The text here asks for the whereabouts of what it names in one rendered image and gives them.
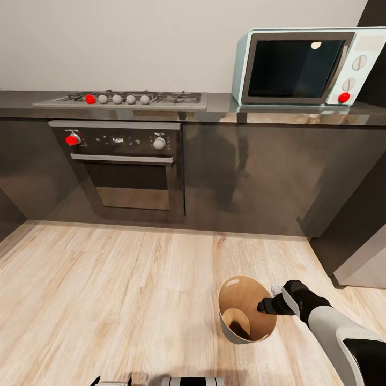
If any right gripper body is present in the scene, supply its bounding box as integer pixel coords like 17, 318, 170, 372
263, 295, 295, 316

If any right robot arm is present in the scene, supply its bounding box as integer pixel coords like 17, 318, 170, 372
257, 280, 386, 386

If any trash can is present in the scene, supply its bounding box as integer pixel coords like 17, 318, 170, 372
218, 276, 277, 345

